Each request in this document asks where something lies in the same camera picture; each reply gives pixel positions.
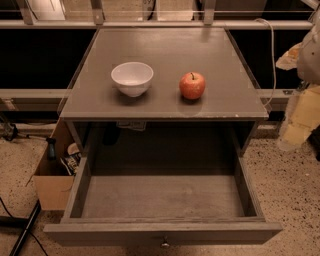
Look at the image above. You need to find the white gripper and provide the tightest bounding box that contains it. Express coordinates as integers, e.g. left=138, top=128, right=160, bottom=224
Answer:
left=276, top=9, right=320, bottom=151

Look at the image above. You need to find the red apple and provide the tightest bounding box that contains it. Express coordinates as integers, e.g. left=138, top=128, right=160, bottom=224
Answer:
left=179, top=72, right=206, bottom=100

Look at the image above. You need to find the metal drawer knob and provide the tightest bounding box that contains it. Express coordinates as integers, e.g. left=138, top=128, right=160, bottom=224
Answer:
left=160, top=237, right=170, bottom=248

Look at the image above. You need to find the open grey top drawer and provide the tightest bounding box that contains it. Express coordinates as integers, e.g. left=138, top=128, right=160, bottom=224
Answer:
left=43, top=121, right=284, bottom=247

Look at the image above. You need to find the grey wooden cabinet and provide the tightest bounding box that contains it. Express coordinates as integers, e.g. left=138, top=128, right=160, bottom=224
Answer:
left=60, top=27, right=268, bottom=152

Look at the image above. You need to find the white ceramic bowl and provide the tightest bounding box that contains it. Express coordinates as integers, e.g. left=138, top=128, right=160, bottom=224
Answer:
left=111, top=62, right=154, bottom=97

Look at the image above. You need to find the snack packet in box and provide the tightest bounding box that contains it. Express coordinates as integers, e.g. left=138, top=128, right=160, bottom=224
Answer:
left=60, top=143, right=81, bottom=176

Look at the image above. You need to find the black bottle in box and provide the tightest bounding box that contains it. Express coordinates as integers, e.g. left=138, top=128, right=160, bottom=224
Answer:
left=46, top=138, right=56, bottom=160

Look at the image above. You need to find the brown cardboard box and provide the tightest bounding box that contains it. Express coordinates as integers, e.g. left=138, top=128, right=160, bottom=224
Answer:
left=33, top=120, right=74, bottom=211

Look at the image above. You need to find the black floor stand bar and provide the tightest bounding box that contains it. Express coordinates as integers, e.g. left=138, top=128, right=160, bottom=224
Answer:
left=0, top=201, right=41, bottom=256

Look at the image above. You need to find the white cable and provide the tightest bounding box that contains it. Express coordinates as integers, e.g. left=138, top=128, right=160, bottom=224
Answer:
left=255, top=17, right=278, bottom=108

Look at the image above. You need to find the metal rail frame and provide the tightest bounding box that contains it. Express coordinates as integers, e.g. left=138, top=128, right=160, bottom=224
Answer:
left=0, top=0, right=320, bottom=113

